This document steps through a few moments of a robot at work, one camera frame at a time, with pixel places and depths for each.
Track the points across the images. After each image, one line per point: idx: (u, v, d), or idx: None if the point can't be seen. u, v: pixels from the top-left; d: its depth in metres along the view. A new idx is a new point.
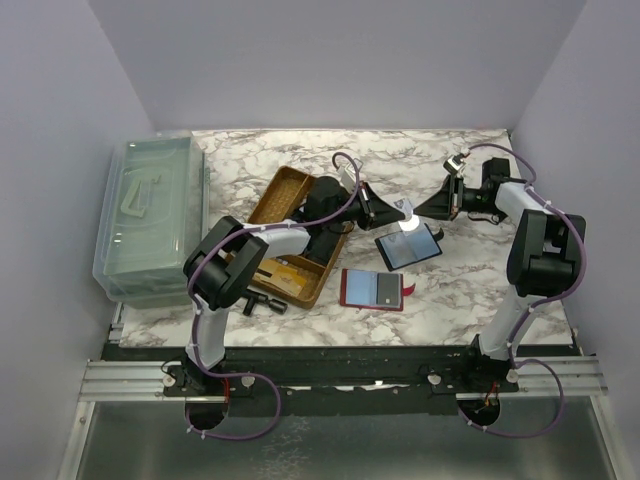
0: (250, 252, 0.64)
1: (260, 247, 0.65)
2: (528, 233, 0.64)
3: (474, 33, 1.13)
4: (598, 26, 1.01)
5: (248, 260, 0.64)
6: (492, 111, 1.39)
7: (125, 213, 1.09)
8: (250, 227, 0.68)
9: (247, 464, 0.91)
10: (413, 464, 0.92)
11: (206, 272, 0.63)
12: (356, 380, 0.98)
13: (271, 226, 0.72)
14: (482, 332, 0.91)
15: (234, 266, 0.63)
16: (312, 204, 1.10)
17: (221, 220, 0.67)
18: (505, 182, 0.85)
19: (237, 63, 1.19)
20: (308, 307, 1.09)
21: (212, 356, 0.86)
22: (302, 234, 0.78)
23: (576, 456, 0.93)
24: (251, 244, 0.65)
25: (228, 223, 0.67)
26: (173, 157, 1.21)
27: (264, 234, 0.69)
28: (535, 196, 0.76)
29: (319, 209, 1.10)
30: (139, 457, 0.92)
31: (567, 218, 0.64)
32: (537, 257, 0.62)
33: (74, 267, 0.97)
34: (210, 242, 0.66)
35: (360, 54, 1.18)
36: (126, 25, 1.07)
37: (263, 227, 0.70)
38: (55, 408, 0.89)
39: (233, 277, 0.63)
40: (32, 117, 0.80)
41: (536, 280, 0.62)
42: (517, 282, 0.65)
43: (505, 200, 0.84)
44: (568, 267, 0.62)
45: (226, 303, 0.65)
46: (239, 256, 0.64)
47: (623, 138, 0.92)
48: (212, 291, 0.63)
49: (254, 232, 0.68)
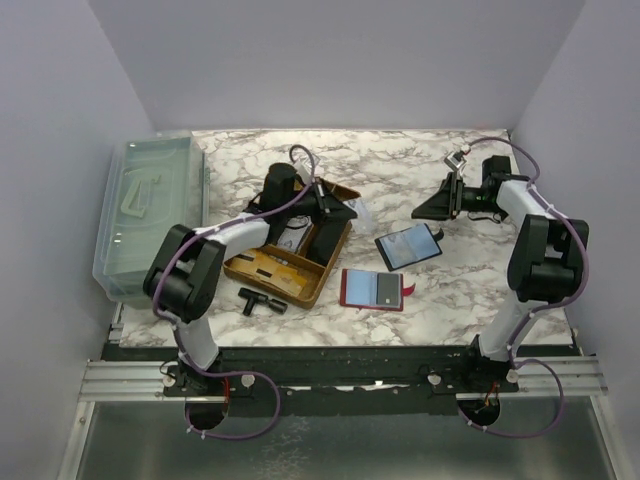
0: (209, 257, 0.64)
1: (218, 250, 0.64)
2: (531, 240, 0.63)
3: (474, 33, 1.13)
4: (597, 26, 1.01)
5: (207, 265, 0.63)
6: (493, 112, 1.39)
7: (125, 213, 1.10)
8: (204, 231, 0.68)
9: (247, 464, 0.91)
10: (413, 464, 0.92)
11: (169, 285, 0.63)
12: (356, 380, 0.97)
13: (224, 224, 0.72)
14: (482, 334, 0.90)
15: (195, 274, 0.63)
16: (270, 189, 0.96)
17: (172, 231, 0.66)
18: (507, 180, 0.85)
19: (236, 63, 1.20)
20: (308, 307, 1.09)
21: (204, 357, 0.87)
22: (260, 225, 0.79)
23: (576, 456, 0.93)
24: (208, 249, 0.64)
25: (179, 232, 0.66)
26: (173, 157, 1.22)
27: (219, 235, 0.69)
28: (535, 196, 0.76)
29: (278, 195, 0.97)
30: (139, 458, 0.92)
31: (570, 224, 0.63)
32: (539, 264, 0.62)
33: (74, 266, 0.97)
34: (165, 256, 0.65)
35: (360, 54, 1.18)
36: (126, 25, 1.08)
37: (217, 228, 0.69)
38: (55, 408, 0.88)
39: (196, 286, 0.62)
40: (32, 116, 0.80)
41: (537, 287, 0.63)
42: (519, 287, 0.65)
43: (507, 200, 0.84)
44: (570, 274, 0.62)
45: (196, 312, 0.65)
46: (197, 264, 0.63)
47: (623, 138, 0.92)
48: (180, 305, 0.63)
49: (209, 236, 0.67)
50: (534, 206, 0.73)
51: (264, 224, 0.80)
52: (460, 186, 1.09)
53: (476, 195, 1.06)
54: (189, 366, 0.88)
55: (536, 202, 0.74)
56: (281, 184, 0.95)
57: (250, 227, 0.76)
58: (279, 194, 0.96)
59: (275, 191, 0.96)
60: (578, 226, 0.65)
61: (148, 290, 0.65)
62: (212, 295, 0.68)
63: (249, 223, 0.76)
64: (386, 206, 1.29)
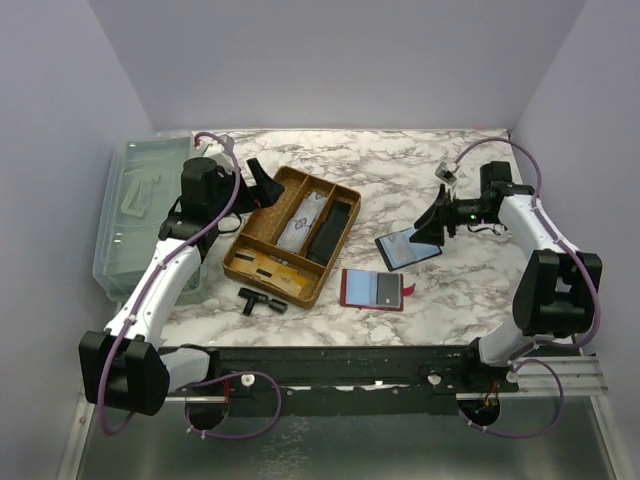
0: (136, 362, 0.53)
1: (144, 351, 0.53)
2: (543, 282, 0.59)
3: (474, 34, 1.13)
4: (597, 26, 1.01)
5: (140, 372, 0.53)
6: (493, 111, 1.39)
7: (125, 213, 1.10)
8: (120, 331, 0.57)
9: (247, 465, 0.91)
10: (414, 464, 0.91)
11: (112, 396, 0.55)
12: (356, 380, 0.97)
13: (140, 299, 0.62)
14: (480, 342, 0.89)
15: (132, 380, 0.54)
16: (191, 189, 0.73)
17: (83, 346, 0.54)
18: (512, 193, 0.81)
19: (236, 63, 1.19)
20: (308, 308, 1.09)
21: (202, 366, 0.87)
22: (185, 257, 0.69)
23: (576, 456, 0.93)
24: (132, 354, 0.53)
25: (92, 343, 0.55)
26: (173, 157, 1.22)
27: (139, 322, 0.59)
28: (541, 218, 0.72)
29: (203, 195, 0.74)
30: (139, 457, 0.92)
31: (579, 258, 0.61)
32: (547, 302, 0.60)
33: (75, 267, 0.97)
34: (92, 373, 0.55)
35: (359, 54, 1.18)
36: (126, 25, 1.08)
37: (132, 316, 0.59)
38: (55, 409, 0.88)
39: (143, 390, 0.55)
40: (33, 117, 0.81)
41: (546, 324, 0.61)
42: (526, 326, 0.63)
43: (509, 216, 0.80)
44: (580, 310, 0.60)
45: (157, 400, 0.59)
46: (129, 370, 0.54)
47: (622, 137, 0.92)
48: (138, 407, 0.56)
49: (129, 333, 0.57)
50: (541, 234, 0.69)
51: (191, 247, 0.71)
52: (453, 202, 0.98)
53: (471, 212, 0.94)
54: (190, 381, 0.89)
55: (544, 229, 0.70)
56: (203, 183, 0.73)
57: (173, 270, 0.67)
58: (203, 193, 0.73)
59: (196, 189, 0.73)
60: (591, 260, 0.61)
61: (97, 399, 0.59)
62: (165, 378, 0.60)
63: (170, 265, 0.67)
64: (386, 206, 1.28)
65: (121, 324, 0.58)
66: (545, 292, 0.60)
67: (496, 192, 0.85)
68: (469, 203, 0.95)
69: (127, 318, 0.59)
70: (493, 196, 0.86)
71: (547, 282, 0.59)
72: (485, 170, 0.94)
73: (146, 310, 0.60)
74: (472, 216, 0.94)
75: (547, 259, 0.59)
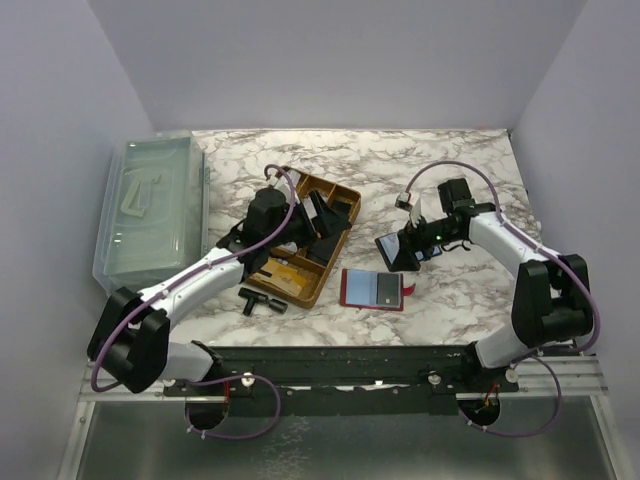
0: (147, 331, 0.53)
1: (161, 325, 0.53)
2: (537, 291, 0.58)
3: (474, 34, 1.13)
4: (597, 26, 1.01)
5: (146, 343, 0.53)
6: (493, 112, 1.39)
7: (125, 213, 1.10)
8: (148, 298, 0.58)
9: (248, 465, 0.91)
10: (414, 464, 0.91)
11: (107, 359, 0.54)
12: (356, 380, 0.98)
13: (178, 281, 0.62)
14: (478, 347, 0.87)
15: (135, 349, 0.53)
16: (253, 216, 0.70)
17: (114, 294, 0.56)
18: (477, 214, 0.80)
19: (236, 63, 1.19)
20: (308, 307, 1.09)
21: (201, 367, 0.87)
22: (231, 267, 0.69)
23: (576, 456, 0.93)
24: (148, 323, 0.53)
25: (121, 297, 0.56)
26: (173, 157, 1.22)
27: (167, 299, 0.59)
28: (512, 230, 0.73)
29: (263, 225, 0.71)
30: (139, 457, 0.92)
31: (563, 261, 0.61)
32: (547, 312, 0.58)
33: (74, 267, 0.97)
34: (107, 325, 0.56)
35: (359, 54, 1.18)
36: (126, 25, 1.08)
37: (166, 290, 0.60)
38: (55, 409, 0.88)
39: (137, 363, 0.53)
40: (33, 117, 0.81)
41: (553, 336, 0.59)
42: (533, 341, 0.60)
43: (481, 235, 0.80)
44: (580, 313, 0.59)
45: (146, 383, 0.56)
46: (138, 338, 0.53)
47: (622, 136, 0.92)
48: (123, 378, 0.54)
49: (155, 304, 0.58)
50: (520, 246, 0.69)
51: (239, 263, 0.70)
52: (421, 224, 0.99)
53: (437, 233, 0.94)
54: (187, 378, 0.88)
55: (521, 240, 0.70)
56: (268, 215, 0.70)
57: (215, 273, 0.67)
58: (264, 223, 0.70)
59: (260, 219, 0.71)
60: (576, 261, 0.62)
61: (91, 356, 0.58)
62: (162, 364, 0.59)
63: (215, 268, 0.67)
64: (387, 206, 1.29)
65: (152, 294, 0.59)
66: (541, 302, 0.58)
67: (460, 215, 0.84)
68: (434, 224, 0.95)
69: (160, 291, 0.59)
70: (460, 220, 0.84)
71: (541, 292, 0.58)
72: (442, 190, 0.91)
73: (179, 292, 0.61)
74: (437, 237, 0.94)
75: (535, 268, 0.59)
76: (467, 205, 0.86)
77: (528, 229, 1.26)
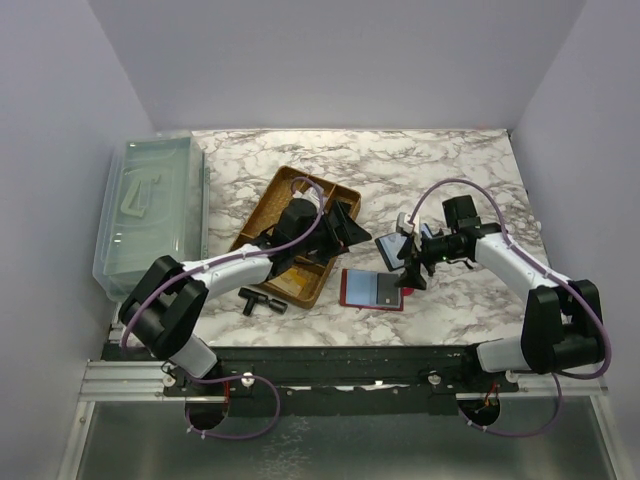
0: (185, 298, 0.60)
1: (199, 293, 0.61)
2: (548, 319, 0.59)
3: (474, 34, 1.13)
4: (597, 26, 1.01)
5: (181, 308, 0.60)
6: (493, 111, 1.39)
7: (125, 212, 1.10)
8: (190, 268, 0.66)
9: (247, 465, 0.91)
10: (414, 464, 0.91)
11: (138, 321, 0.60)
12: (356, 380, 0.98)
13: (217, 261, 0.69)
14: (480, 350, 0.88)
15: (169, 313, 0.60)
16: (284, 222, 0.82)
17: (158, 262, 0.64)
18: (483, 236, 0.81)
19: (236, 63, 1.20)
20: (308, 307, 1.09)
21: (202, 367, 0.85)
22: (261, 261, 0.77)
23: (576, 456, 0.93)
24: (188, 291, 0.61)
25: (164, 265, 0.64)
26: (173, 157, 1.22)
27: (207, 274, 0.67)
28: (519, 253, 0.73)
29: (291, 230, 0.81)
30: (139, 457, 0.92)
31: (574, 288, 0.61)
32: (559, 342, 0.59)
33: (74, 267, 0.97)
34: (145, 289, 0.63)
35: (359, 54, 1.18)
36: (126, 25, 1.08)
37: (207, 266, 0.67)
38: (55, 409, 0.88)
39: (168, 327, 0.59)
40: (33, 117, 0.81)
41: (564, 365, 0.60)
42: (545, 368, 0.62)
43: (487, 257, 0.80)
44: (592, 340, 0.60)
45: (170, 351, 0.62)
46: (174, 303, 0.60)
47: (622, 136, 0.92)
48: (150, 341, 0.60)
49: (195, 275, 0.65)
50: (527, 269, 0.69)
51: (267, 259, 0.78)
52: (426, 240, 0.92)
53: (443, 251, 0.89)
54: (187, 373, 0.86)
55: (528, 264, 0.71)
56: (298, 222, 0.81)
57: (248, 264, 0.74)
58: (293, 229, 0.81)
59: (290, 226, 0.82)
60: (585, 286, 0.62)
61: (124, 318, 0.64)
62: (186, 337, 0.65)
63: (248, 259, 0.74)
64: (386, 206, 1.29)
65: (194, 266, 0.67)
66: (553, 331, 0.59)
67: (466, 235, 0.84)
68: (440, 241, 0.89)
69: (202, 265, 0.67)
70: (465, 240, 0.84)
71: (553, 320, 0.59)
72: (448, 207, 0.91)
73: (218, 271, 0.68)
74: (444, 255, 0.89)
75: (545, 295, 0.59)
76: (473, 224, 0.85)
77: (528, 229, 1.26)
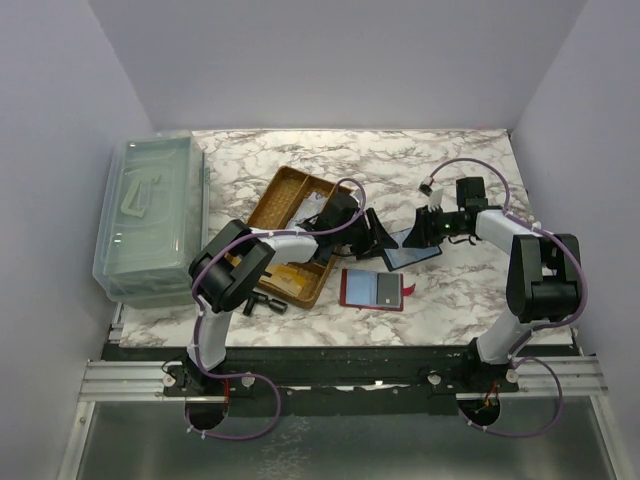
0: (255, 255, 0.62)
1: (267, 252, 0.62)
2: None
3: (473, 34, 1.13)
4: (597, 27, 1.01)
5: (252, 263, 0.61)
6: (493, 112, 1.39)
7: (125, 213, 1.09)
8: (257, 232, 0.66)
9: (247, 464, 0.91)
10: (413, 463, 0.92)
11: (208, 274, 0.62)
12: (356, 380, 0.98)
13: (279, 231, 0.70)
14: (479, 343, 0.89)
15: (239, 270, 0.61)
16: (330, 213, 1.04)
17: (230, 223, 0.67)
18: (483, 211, 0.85)
19: (236, 63, 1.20)
20: (308, 307, 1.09)
21: (213, 357, 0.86)
22: (308, 242, 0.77)
23: (576, 456, 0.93)
24: (258, 249, 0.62)
25: (235, 227, 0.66)
26: (173, 157, 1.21)
27: (271, 240, 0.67)
28: (516, 218, 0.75)
29: (333, 220, 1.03)
30: (139, 457, 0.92)
31: (557, 239, 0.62)
32: (538, 283, 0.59)
33: (74, 267, 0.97)
34: (216, 245, 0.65)
35: (359, 55, 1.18)
36: (127, 25, 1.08)
37: (271, 234, 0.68)
38: (55, 409, 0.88)
39: (236, 281, 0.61)
40: (32, 119, 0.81)
41: (539, 308, 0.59)
42: (522, 313, 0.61)
43: (485, 228, 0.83)
44: (569, 288, 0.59)
45: (235, 305, 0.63)
46: (244, 260, 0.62)
47: (622, 137, 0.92)
48: (216, 294, 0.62)
49: (263, 239, 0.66)
50: (517, 229, 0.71)
51: (312, 239, 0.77)
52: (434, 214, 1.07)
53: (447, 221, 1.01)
54: (195, 363, 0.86)
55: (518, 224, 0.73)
56: (341, 214, 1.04)
57: (298, 241, 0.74)
58: (334, 218, 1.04)
59: (332, 216, 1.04)
60: (567, 239, 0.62)
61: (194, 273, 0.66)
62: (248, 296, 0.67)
63: (299, 236, 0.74)
64: (386, 206, 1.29)
65: (259, 231, 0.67)
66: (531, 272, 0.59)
67: (469, 214, 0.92)
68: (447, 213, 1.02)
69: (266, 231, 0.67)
70: (468, 217, 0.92)
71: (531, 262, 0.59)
72: (460, 186, 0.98)
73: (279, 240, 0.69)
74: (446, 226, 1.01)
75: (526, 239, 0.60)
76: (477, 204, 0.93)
77: None
